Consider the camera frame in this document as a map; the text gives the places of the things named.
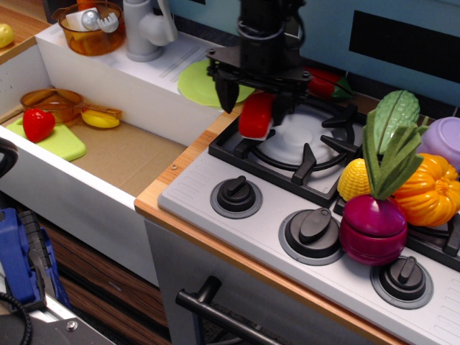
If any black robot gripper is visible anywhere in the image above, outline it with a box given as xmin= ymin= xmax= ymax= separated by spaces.
xmin=206 ymin=21 xmax=312 ymax=127

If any light green plastic plate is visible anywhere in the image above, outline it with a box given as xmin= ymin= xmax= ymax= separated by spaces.
xmin=177 ymin=59 xmax=257 ymax=108

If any red toy chili pepper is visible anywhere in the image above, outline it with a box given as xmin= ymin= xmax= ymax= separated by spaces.
xmin=304 ymin=66 xmax=355 ymax=102

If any black stove burner grate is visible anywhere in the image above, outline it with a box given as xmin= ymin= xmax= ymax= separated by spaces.
xmin=208 ymin=98 xmax=365 ymax=207

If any black left stove knob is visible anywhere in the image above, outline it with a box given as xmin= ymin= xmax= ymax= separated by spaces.
xmin=210 ymin=175 xmax=263 ymax=219

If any black stove knob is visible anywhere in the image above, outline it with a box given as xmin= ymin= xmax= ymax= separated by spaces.
xmin=278 ymin=208 xmax=343 ymax=266
xmin=370 ymin=256 xmax=434 ymax=310
xmin=210 ymin=175 xmax=263 ymax=219

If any grey toy faucet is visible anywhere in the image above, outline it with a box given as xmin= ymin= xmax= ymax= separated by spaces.
xmin=123 ymin=0 xmax=178 ymax=63

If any yellow toy corn cob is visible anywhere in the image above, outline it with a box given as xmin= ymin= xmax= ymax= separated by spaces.
xmin=336 ymin=90 xmax=421 ymax=203

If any black middle stove knob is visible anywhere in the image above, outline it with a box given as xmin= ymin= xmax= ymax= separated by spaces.
xmin=278 ymin=208 xmax=343 ymax=266

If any yellow toy lemon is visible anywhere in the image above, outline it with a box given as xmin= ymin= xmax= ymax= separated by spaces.
xmin=81 ymin=110 xmax=120 ymax=129

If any white toy fork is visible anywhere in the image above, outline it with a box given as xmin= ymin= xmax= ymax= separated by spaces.
xmin=96 ymin=1 xmax=119 ymax=33

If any orange transparent toy pot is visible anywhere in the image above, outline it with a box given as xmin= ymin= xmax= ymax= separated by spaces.
xmin=52 ymin=1 xmax=125 ymax=56

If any white toy sink basin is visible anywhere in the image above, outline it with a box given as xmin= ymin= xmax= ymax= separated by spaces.
xmin=0 ymin=22 xmax=272 ymax=288

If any purple toy beet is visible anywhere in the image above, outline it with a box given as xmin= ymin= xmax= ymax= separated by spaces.
xmin=339 ymin=111 xmax=427 ymax=266

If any silver toy ladle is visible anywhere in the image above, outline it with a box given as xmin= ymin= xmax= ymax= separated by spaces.
xmin=81 ymin=9 xmax=101 ymax=31

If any orange transparent measuring cup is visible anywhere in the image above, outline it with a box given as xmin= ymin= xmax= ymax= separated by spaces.
xmin=20 ymin=88 xmax=122 ymax=124

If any purple plastic bowl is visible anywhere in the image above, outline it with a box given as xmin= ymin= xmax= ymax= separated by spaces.
xmin=417 ymin=116 xmax=460 ymax=172

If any light green cutting board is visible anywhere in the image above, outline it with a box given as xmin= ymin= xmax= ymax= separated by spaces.
xmin=4 ymin=118 xmax=86 ymax=162

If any orange toy pumpkin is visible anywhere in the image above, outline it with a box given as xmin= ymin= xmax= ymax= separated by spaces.
xmin=393 ymin=153 xmax=459 ymax=227

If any red toy strawberry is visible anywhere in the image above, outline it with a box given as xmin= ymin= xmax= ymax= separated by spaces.
xmin=22 ymin=108 xmax=55 ymax=143

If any black right stove knob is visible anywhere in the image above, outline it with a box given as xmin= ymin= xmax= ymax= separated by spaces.
xmin=370 ymin=256 xmax=434 ymax=310

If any yellow toy potato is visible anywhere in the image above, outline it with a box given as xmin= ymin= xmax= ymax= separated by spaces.
xmin=0 ymin=23 xmax=14 ymax=48

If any grey toy stove top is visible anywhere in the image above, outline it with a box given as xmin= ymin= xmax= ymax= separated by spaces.
xmin=158 ymin=147 xmax=459 ymax=344

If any blue clamp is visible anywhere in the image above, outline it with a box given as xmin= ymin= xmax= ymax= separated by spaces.
xmin=1 ymin=208 xmax=71 ymax=311

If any black oven door handle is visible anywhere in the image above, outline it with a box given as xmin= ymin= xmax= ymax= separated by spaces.
xmin=175 ymin=276 xmax=280 ymax=345

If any black cable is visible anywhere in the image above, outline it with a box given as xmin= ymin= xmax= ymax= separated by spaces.
xmin=0 ymin=291 xmax=33 ymax=345

